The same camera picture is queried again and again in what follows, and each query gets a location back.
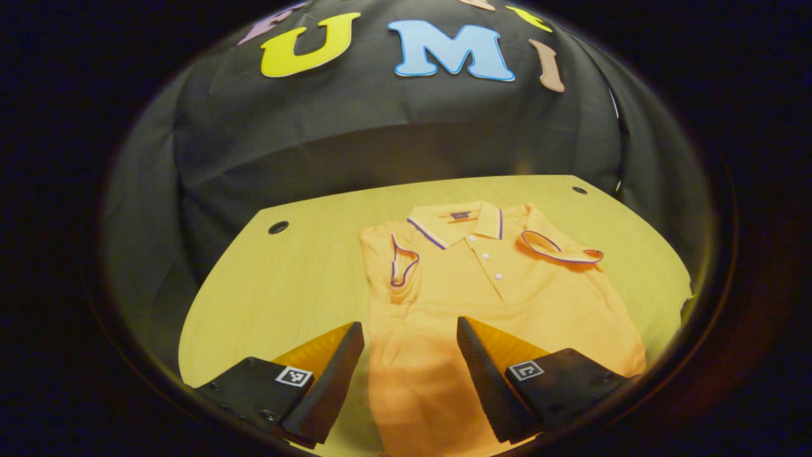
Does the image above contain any black backdrop cloth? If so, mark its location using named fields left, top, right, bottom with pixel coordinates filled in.
left=101, top=0, right=712, bottom=381

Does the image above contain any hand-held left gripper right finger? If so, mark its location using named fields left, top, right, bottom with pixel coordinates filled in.
left=455, top=316, right=632, bottom=445

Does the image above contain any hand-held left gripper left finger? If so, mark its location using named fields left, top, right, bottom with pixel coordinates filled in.
left=193, top=321, right=365, bottom=448

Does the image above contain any orange T-shirt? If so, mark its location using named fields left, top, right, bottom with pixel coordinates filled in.
left=360, top=201, right=648, bottom=457

